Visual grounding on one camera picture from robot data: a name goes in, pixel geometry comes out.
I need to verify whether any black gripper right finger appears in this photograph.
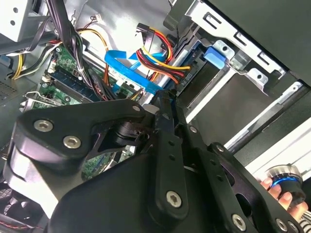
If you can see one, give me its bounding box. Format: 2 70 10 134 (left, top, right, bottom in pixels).
171 91 304 233

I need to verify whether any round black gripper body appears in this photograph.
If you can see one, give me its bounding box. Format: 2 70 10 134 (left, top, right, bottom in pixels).
47 153 231 233

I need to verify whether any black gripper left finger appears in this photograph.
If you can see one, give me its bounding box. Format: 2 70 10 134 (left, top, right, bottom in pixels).
14 90 190 220

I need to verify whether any round black blue-ringed tool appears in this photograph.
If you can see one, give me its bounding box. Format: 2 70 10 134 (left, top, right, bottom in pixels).
265 164 307 202

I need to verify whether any blue disk wire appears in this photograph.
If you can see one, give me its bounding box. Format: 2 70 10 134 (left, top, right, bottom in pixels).
104 49 176 122

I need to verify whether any red yellow disk power wire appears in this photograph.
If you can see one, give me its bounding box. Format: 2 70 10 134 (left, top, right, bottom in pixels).
136 47 193 85

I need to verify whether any hard disk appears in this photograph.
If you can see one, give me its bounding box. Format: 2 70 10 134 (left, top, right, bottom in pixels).
178 40 265 115

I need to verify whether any bare person hand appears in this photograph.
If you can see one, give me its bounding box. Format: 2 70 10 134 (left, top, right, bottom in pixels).
260 178 309 220

